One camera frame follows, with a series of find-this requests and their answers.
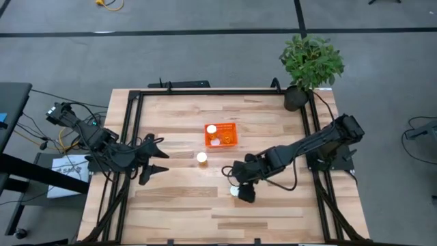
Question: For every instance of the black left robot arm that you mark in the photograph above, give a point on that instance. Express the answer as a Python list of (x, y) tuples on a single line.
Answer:
[(88, 135)]

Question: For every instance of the white printed paper sheet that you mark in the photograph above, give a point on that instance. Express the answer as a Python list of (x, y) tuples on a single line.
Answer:
[(65, 184)]

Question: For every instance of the black aluminium table frame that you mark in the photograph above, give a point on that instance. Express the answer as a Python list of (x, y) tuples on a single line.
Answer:
[(205, 92)]

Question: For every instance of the grey stand foot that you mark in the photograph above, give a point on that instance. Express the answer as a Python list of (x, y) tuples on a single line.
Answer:
[(423, 131)]

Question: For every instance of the black box with antennas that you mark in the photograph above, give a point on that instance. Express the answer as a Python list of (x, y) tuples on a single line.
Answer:
[(184, 84)]

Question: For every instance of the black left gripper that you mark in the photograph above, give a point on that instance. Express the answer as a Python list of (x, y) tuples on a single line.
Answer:
[(131, 159)]

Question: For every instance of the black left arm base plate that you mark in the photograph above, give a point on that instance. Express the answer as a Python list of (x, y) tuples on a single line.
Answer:
[(93, 167)]

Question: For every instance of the black plant pot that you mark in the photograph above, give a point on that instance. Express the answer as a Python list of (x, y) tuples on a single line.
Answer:
[(295, 99)]

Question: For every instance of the orange plastic mesh basket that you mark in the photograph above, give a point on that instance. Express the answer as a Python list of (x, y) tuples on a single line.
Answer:
[(233, 144)]

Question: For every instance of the green leafy plant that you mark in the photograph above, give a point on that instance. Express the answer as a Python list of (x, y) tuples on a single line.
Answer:
[(310, 61)]

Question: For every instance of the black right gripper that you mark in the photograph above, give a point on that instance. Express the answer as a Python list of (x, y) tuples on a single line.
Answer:
[(247, 193)]

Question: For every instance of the black desk leg frame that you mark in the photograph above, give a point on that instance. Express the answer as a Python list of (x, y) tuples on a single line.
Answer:
[(34, 171)]

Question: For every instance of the black desk top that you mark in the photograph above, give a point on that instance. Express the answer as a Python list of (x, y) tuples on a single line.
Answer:
[(13, 99)]

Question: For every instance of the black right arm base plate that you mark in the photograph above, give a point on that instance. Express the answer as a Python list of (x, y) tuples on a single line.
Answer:
[(341, 163)]

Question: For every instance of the small blue item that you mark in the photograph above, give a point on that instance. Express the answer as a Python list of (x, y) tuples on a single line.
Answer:
[(2, 118)]

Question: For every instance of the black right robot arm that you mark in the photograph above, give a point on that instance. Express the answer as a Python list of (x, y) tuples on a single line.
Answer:
[(300, 147)]

